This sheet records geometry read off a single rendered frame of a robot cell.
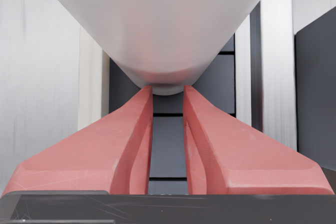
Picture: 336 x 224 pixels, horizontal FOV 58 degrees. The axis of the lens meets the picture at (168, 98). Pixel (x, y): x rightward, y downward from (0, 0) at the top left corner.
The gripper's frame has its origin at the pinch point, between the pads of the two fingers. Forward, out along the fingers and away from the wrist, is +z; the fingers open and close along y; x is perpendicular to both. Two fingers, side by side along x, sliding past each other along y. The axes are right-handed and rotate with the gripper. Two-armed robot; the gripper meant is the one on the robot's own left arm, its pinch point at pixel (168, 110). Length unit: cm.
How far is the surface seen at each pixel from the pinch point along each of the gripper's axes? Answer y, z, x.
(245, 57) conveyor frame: -4.8, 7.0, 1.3
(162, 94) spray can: 0.3, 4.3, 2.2
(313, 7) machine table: -11.5, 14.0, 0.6
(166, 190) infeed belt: 0.1, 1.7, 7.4
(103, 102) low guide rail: 3.3, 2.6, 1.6
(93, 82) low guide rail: 3.7, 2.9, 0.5
